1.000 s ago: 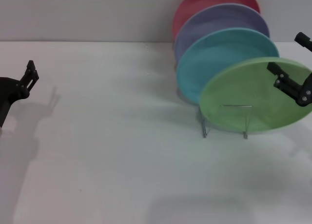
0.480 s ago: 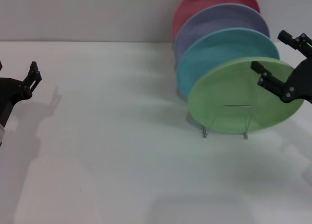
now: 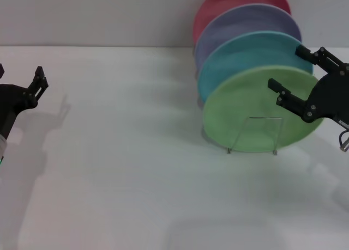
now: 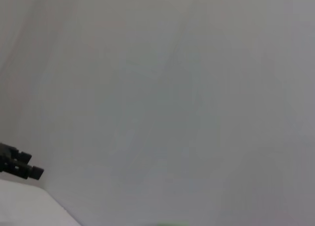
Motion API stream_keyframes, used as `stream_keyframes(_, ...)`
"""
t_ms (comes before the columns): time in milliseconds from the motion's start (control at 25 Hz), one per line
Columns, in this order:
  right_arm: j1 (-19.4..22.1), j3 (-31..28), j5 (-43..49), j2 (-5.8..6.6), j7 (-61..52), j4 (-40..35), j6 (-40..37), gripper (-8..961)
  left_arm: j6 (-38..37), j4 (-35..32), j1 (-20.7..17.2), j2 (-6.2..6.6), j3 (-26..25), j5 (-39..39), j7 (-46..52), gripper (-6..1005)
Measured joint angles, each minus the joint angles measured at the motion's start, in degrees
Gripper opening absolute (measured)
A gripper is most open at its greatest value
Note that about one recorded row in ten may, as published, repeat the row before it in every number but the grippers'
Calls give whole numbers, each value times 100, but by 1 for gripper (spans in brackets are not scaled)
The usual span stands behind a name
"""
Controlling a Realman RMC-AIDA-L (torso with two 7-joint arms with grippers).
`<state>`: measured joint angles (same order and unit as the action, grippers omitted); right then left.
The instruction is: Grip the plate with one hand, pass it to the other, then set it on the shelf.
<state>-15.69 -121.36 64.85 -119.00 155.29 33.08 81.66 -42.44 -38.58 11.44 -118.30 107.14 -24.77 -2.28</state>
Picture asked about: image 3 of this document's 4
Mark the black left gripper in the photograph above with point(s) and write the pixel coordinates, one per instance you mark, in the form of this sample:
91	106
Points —
11	103

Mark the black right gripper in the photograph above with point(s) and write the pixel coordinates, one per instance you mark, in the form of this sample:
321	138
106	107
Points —
331	97

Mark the green plastic plate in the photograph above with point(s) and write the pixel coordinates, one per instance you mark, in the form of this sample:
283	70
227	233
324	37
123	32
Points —
245	105

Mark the blue plastic plate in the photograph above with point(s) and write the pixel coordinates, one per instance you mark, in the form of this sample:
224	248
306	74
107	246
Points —
240	59

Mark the purple plastic plate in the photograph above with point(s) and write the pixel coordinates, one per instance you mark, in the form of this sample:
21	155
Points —
240	22

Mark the red plastic plate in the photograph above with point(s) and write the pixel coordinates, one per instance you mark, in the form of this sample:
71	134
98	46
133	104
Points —
226	5

